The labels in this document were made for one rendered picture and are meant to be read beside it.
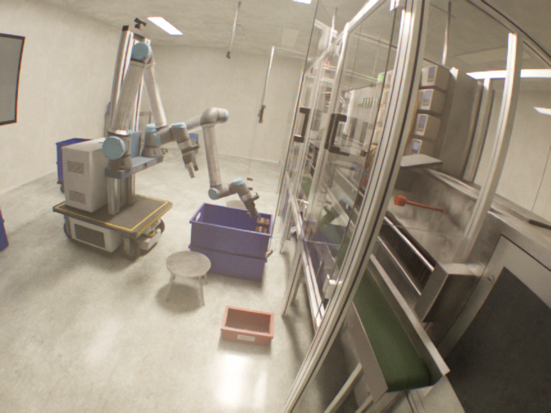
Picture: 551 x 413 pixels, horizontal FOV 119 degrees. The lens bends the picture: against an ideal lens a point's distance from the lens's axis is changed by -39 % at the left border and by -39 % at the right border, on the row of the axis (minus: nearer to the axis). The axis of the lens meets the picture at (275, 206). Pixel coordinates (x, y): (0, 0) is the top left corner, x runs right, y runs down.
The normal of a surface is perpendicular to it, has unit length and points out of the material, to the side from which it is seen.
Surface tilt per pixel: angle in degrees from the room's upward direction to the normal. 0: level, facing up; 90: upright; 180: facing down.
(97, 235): 90
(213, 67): 90
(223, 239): 90
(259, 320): 90
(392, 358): 2
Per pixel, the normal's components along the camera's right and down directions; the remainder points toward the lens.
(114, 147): 0.31, 0.46
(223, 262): 0.00, 0.35
